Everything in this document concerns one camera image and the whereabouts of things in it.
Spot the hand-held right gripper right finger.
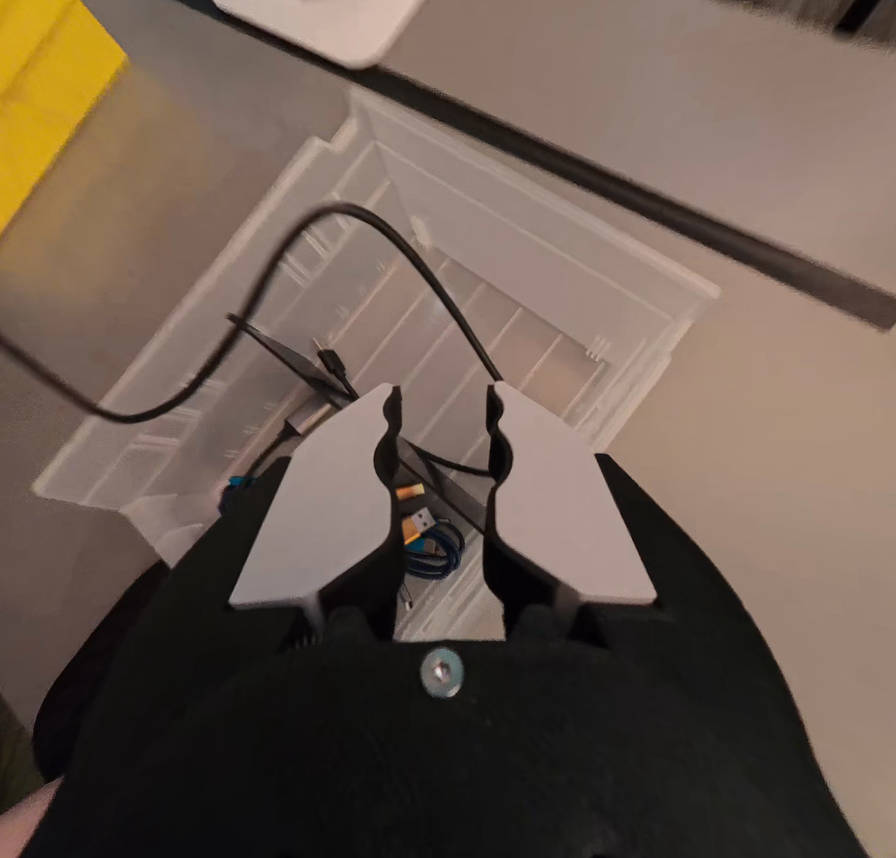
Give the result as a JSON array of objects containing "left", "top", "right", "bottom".
[{"left": 483, "top": 380, "right": 659, "bottom": 617}]

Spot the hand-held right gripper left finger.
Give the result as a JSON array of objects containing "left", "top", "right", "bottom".
[{"left": 229, "top": 383, "right": 407, "bottom": 640}]

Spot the gold-plug black usb cable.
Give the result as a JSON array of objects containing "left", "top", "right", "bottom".
[{"left": 0, "top": 202, "right": 505, "bottom": 505}]

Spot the clear plastic bin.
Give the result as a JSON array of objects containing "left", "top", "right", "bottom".
[{"left": 31, "top": 91, "right": 722, "bottom": 642}]

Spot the white stand base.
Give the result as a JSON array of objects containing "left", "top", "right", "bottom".
[{"left": 206, "top": 0, "right": 456, "bottom": 69}]

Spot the yellow plastic bin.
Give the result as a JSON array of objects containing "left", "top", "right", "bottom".
[{"left": 0, "top": 0, "right": 130, "bottom": 232}]

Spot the blue braided cable bundle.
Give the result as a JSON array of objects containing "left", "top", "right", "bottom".
[{"left": 224, "top": 475, "right": 469, "bottom": 582}]

